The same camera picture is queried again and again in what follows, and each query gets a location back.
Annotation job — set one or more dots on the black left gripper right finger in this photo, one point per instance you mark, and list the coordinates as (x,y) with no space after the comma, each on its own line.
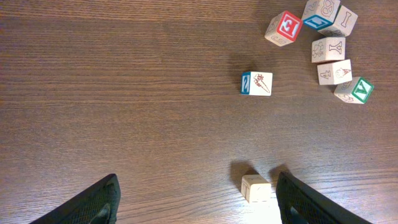
(299,203)

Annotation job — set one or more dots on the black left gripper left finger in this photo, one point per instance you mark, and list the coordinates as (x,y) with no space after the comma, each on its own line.
(97,204)

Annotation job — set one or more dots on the yellow number eleven block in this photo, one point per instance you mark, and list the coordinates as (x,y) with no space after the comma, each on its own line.
(255,189)

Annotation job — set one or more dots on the green V wooden block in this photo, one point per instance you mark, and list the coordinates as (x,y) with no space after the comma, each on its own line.
(356,91)

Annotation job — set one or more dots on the blue ice cream block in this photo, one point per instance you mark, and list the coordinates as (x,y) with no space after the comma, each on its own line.
(335,73)

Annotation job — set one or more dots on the letter Y wooden block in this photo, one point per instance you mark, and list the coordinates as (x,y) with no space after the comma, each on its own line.
(328,49)

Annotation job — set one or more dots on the red number three block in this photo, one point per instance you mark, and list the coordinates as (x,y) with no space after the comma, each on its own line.
(283,29)

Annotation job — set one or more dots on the letter I wooden block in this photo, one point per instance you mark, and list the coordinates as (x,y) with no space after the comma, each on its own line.
(343,25)

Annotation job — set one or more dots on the blue L wooden block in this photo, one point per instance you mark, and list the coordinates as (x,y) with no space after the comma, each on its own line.
(319,14)

